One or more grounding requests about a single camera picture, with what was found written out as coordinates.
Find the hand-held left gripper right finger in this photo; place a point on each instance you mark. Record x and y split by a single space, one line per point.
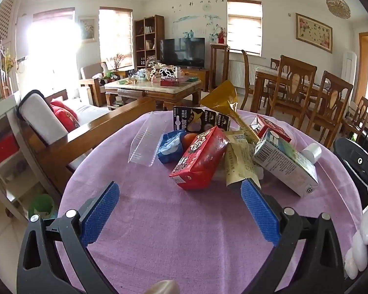
259 211

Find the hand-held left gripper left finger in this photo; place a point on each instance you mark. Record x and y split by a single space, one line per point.
99 214

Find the beige paper wrapper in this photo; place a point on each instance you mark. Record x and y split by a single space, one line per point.
237 162

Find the white and green carton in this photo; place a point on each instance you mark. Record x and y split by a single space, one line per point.
282 162

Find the red drink carton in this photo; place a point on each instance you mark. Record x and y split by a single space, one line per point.
199 162

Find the clear plastic tray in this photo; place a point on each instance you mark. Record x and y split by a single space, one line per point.
144 147

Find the small red and white carton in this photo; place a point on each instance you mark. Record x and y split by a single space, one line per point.
273 127

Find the blue and white packet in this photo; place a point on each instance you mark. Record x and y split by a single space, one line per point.
170 150

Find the black battery blister card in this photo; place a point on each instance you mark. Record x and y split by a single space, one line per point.
187 119

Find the gold foil bag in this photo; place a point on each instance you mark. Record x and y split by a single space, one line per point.
220 96

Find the person's left hand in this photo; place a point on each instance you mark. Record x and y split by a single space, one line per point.
162 288

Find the white plastic cap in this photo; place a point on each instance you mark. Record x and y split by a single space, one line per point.
312 153

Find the wooden dining chair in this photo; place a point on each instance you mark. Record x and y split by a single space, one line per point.
247 67
294 79
332 98
363 110
275 64

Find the green bucket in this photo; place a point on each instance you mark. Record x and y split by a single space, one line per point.
41 205

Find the wooden sofa with white cushions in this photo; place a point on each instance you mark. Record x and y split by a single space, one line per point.
79 134

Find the white shelf unit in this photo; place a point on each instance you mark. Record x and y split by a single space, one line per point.
18 174

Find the white standing air conditioner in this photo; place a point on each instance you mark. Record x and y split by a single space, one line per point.
349 67

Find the orange fruit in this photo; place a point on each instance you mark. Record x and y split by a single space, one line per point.
188 139

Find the red cushion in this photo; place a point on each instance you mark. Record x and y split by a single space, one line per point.
64 116

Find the red storage box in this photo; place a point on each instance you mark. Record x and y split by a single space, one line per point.
3 150

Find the wooden dining table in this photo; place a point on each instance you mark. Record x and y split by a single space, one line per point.
270 73

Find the wooden coffee table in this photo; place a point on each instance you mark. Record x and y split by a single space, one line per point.
153 92

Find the large framed flower picture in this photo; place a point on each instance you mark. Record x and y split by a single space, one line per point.
314 32

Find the wooden television stand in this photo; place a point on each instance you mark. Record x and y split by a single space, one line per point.
202 79

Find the wooden armchair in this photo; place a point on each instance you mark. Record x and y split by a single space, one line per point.
90 70

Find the flat green box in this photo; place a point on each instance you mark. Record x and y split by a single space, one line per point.
191 80

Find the flat red box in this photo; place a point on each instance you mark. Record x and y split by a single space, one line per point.
171 82

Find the pink flower branches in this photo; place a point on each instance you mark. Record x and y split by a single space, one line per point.
115 61

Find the tall wooden plant stand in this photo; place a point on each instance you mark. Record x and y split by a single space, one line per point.
219 46

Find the flat screen television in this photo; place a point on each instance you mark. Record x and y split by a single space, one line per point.
182 52

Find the narrow window blind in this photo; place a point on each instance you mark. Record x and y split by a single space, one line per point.
243 24

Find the yellow flower bunch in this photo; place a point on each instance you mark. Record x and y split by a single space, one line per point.
7 59

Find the red vase with plant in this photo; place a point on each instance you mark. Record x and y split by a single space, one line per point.
220 35

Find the wide window blind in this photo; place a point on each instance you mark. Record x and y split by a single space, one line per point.
116 30

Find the small framed picture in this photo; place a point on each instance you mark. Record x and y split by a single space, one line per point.
87 29

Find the wooden bookshelf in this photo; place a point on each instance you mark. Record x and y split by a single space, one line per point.
159 36

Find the white lattice panel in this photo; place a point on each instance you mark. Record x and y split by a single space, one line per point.
3 18

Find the white wall radiator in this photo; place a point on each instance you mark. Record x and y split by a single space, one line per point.
237 73

